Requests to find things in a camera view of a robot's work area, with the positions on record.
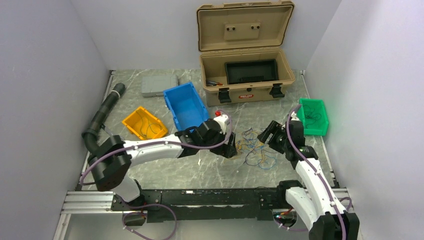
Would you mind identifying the yellow wires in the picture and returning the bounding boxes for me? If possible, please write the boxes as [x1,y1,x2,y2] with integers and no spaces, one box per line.
[222,129,276,165]

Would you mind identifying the blue wires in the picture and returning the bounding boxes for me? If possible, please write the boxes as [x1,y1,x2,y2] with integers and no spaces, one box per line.
[135,110,277,171]

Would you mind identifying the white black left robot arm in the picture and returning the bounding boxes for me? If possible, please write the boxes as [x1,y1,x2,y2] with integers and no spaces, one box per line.
[80,114,237,210]

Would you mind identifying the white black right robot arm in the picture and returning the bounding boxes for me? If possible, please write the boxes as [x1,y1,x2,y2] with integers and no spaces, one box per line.
[257,119,360,240]

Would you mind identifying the green plastic bin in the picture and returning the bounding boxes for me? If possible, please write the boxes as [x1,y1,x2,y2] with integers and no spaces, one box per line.
[297,98,329,137]

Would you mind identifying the black tray in toolbox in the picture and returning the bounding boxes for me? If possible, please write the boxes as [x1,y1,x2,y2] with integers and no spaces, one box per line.
[224,59,279,85]

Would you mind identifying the blue plastic bin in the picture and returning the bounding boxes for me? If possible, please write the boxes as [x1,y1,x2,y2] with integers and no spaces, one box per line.
[163,81,210,131]

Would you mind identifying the tools inside toolbox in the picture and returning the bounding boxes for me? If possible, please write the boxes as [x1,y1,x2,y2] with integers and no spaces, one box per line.
[205,80,224,87]

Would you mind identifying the yellow plastic bin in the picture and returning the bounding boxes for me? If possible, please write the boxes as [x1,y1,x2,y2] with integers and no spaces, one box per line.
[122,106,168,140]

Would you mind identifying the tan open toolbox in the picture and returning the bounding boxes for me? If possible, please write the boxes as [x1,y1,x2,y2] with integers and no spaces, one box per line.
[196,0,295,107]

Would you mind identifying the grey plastic case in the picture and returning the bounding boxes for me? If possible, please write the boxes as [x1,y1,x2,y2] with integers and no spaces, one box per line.
[141,74,179,98]

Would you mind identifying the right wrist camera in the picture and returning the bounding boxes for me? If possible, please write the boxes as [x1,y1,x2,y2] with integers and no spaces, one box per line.
[289,111,301,122]

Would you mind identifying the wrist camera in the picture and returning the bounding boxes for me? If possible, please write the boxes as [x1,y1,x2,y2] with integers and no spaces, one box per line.
[213,110,232,134]
[289,111,301,122]

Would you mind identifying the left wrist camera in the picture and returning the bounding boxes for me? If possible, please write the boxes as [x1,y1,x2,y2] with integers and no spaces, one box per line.
[213,110,232,134]

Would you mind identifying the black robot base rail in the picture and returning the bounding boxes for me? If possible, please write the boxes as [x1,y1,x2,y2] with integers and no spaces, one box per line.
[110,186,291,223]

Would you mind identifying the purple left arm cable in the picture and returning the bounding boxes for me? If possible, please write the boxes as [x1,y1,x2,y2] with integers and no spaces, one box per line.
[79,110,233,186]

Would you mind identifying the black corrugated hose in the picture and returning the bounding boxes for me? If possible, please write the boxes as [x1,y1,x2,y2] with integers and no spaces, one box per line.
[81,82,126,158]

